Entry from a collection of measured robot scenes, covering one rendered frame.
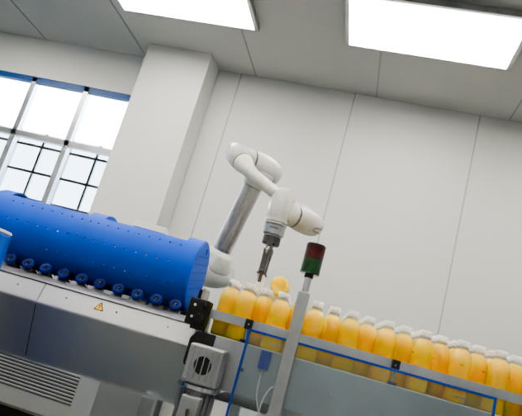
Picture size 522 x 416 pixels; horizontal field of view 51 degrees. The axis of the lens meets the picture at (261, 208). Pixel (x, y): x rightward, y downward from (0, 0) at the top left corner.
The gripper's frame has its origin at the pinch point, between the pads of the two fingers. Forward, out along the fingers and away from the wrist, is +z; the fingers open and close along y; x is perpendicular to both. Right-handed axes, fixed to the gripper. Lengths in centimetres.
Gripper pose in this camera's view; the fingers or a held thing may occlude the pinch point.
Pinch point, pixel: (259, 283)
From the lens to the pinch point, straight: 227.8
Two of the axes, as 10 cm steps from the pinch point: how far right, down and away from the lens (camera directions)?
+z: -2.7, 9.4, -2.3
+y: -0.8, -2.6, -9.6
